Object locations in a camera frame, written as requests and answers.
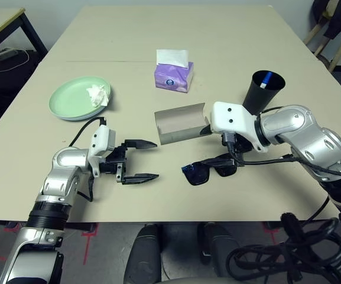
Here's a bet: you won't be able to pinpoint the robot right leg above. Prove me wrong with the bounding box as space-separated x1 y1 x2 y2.
196 222 242 277

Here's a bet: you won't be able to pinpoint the black tangled cable bundle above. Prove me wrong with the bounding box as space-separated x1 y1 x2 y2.
226 212 341 284

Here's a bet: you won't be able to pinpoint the wooden stool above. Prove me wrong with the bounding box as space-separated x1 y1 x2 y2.
304 11 341 73

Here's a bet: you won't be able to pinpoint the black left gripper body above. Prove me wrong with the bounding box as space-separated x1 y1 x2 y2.
99 141 129 184

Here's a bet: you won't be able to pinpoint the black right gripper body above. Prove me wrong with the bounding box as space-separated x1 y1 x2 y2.
222 131 255 160

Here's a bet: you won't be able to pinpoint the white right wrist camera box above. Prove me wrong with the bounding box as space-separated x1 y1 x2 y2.
210 101 270 153

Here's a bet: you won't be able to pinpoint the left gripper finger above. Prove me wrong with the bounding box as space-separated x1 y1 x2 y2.
124 138 158 150
119 173 160 186

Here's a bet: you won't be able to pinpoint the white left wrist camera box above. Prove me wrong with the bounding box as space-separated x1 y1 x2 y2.
87 124 117 178

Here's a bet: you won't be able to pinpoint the blue marker pen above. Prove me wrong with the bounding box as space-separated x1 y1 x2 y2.
260 72 273 89

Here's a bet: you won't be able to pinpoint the black sunglasses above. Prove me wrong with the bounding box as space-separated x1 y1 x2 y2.
181 153 239 186

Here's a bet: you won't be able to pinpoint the black plastic cup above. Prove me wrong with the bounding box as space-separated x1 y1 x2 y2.
242 70 287 115

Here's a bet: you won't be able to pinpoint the robot left leg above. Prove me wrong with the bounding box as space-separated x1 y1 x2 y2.
124 224 162 284

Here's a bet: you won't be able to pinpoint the black jacket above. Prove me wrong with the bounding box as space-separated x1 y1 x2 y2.
311 0 341 39

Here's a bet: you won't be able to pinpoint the light green plate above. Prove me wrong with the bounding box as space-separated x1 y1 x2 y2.
48 76 113 119

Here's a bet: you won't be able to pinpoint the purple tissue box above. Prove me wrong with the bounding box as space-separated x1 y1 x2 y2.
154 49 194 94

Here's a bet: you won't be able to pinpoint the light blue plate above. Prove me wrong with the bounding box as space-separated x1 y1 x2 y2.
56 88 114 122

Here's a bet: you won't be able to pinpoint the grey glasses case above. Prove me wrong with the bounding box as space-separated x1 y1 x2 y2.
154 102 211 146

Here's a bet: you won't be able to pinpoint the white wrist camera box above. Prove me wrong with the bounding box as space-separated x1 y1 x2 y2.
87 124 117 178
210 101 270 153

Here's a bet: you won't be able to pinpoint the grey power strip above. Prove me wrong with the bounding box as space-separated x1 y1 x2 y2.
0 49 19 62

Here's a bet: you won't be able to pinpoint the white tissue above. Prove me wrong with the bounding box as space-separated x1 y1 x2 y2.
86 84 109 107

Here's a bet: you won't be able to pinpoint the robot leg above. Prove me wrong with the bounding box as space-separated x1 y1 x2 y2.
124 224 162 284
196 222 242 277

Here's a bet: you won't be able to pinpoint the white floor cable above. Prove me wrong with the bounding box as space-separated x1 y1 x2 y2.
0 49 30 73

